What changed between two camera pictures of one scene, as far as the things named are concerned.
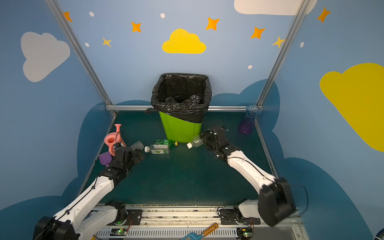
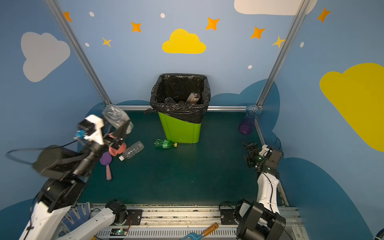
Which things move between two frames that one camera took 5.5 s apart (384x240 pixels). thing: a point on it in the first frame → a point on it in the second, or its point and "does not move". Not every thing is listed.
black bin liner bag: x=171 y=94 does not move
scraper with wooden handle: x=196 y=236 does not move
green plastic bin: x=180 y=130 does not move
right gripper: x=210 y=138 → x=252 y=157
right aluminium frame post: x=282 y=52 does not move
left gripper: x=132 y=154 → x=111 y=141
